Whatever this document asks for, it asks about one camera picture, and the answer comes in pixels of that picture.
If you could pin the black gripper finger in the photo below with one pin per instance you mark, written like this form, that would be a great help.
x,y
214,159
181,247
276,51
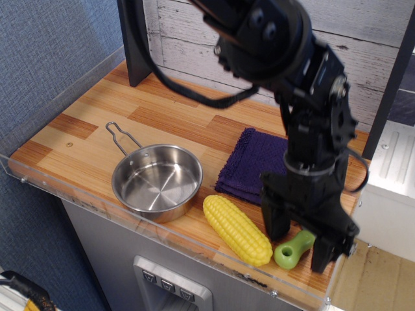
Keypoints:
x,y
276,219
324,252

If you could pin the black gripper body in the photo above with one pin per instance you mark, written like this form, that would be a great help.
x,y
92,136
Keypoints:
x,y
313,200

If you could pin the green handled grey spatula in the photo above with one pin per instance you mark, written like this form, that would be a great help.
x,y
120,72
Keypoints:
x,y
287,255

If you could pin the yellow toy corn cob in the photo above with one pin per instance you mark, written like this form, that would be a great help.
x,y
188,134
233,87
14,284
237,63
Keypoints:
x,y
244,238

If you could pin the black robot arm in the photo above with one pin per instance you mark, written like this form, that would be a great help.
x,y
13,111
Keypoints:
x,y
271,44

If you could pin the purple folded cloth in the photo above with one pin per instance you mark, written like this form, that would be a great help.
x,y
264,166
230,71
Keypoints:
x,y
255,152

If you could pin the stainless steel pan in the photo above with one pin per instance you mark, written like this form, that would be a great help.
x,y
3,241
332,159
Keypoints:
x,y
158,182

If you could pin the silver dispenser button panel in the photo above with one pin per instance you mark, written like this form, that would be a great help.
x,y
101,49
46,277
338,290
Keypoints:
x,y
164,289

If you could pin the grey toy kitchen cabinet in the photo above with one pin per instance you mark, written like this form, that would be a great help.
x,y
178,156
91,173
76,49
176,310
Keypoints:
x,y
111,248

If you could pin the yellow black object bottom left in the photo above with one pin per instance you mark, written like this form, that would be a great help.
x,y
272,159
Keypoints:
x,y
20,293

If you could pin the dark right shelf post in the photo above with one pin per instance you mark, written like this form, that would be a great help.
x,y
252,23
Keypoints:
x,y
394,81

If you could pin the dark shelf post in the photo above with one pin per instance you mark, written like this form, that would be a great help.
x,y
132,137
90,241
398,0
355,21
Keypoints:
x,y
394,81
132,21

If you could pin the dark left shelf post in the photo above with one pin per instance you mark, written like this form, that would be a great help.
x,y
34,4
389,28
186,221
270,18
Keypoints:
x,y
132,21

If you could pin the clear acrylic guard rail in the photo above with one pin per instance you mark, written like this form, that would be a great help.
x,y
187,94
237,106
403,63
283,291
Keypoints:
x,y
74,157

